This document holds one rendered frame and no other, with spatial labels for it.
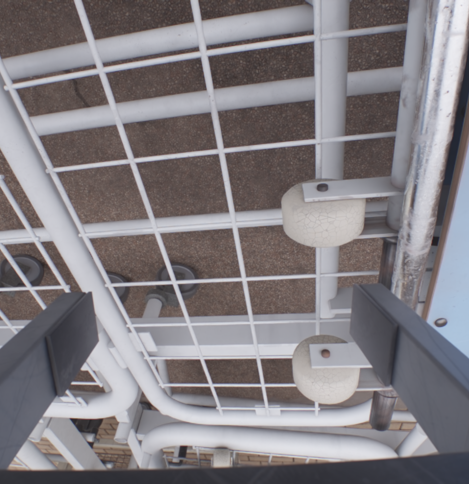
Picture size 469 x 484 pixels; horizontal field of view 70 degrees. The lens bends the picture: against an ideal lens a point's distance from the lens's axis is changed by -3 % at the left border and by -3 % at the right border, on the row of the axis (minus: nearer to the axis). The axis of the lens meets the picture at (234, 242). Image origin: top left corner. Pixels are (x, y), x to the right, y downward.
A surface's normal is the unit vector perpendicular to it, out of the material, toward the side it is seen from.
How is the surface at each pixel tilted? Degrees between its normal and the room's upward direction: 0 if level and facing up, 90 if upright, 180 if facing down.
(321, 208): 93
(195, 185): 0
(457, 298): 5
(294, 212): 66
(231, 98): 11
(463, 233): 5
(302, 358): 95
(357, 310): 83
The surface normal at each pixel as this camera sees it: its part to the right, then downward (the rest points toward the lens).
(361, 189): -0.14, -0.81
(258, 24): -0.11, 0.45
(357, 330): -1.00, 0.03
